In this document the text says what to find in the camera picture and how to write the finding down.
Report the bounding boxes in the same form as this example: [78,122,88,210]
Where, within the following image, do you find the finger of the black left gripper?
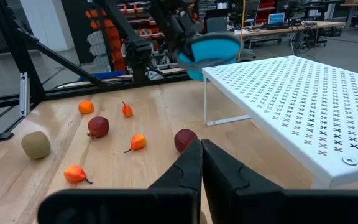
[183,43,197,63]

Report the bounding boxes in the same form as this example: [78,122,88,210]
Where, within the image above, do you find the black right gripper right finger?
[201,139,358,224]

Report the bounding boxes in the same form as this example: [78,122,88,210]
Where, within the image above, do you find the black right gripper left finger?
[37,139,203,224]

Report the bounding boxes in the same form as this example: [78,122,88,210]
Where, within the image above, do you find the blue collapsible bowl grey rim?
[175,32,244,82]

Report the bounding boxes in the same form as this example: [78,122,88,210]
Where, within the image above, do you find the dark red round fruit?
[86,116,110,139]
[173,128,199,154]

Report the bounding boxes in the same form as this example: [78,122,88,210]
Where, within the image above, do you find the small orange chili pepper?
[121,101,134,118]
[123,133,147,154]
[63,164,93,185]

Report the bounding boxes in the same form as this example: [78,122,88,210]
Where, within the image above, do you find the orange tangerine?
[78,100,95,115]

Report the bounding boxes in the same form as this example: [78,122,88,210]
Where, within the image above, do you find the grey office chair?
[204,8,257,62]

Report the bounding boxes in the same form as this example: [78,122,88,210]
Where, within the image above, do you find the rack with orange bins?
[84,0,198,74]

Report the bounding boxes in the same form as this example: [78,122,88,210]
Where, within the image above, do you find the red storage bins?
[255,0,276,25]

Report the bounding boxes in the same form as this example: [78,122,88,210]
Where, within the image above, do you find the blue floor bin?
[78,70,127,83]

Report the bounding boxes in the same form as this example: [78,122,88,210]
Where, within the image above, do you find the laptop with blue screen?
[267,12,286,26]

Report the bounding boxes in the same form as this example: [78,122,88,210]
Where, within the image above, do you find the white perforated metal shelf riser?
[201,55,358,190]

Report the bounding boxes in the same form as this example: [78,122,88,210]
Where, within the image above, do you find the long wooden work table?
[233,20,347,47]

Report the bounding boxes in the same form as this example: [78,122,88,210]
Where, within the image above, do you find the yellow floor cable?
[239,0,247,62]

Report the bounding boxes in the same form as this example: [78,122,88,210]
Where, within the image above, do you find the black aluminium table frame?
[0,0,195,159]

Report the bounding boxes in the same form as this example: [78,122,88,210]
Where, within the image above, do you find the silver aluminium bracket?
[19,72,30,118]

